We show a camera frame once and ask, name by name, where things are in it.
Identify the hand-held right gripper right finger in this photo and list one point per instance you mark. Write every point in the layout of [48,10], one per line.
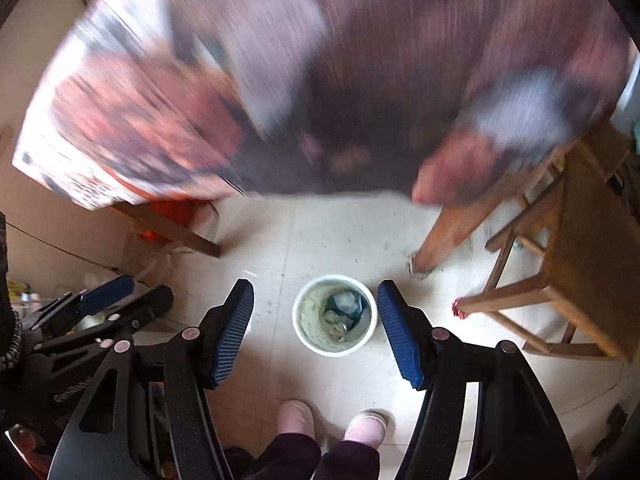
[400,341]

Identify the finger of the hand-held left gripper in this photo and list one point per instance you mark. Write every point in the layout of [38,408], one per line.
[145,306]
[107,293]

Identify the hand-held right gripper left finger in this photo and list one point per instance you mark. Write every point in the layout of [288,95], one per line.
[229,336]

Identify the white plastic bucket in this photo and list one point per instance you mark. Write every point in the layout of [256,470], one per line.
[305,330]

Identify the person's left hand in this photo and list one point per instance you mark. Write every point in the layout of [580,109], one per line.
[21,441]

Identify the crumpled blue wrapper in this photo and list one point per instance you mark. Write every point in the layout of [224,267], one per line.
[350,305]

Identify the metal can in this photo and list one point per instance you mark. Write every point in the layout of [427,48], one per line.
[337,329]

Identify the pink shoe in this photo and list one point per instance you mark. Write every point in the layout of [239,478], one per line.
[366,426]
[296,420]

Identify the red plastic object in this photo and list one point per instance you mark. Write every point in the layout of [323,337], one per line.
[172,215]

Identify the wooden table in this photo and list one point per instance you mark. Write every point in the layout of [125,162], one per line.
[452,230]

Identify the person's right leg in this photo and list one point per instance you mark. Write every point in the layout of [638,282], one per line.
[347,462]

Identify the wooden stool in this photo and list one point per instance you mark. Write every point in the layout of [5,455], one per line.
[585,260]

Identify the printed tablecloth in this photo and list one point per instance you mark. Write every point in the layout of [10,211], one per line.
[300,70]

